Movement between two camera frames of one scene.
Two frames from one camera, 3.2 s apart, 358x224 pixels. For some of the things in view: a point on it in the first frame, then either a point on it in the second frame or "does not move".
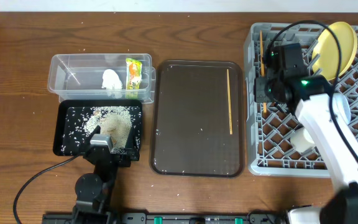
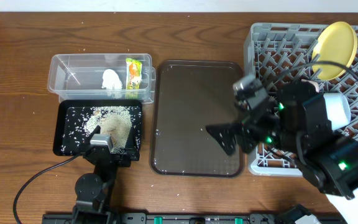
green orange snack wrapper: (133, 75) does not move
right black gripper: (260, 96) -> (244, 128)
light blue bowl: (341, 107) does not move
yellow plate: (325, 50) does not move
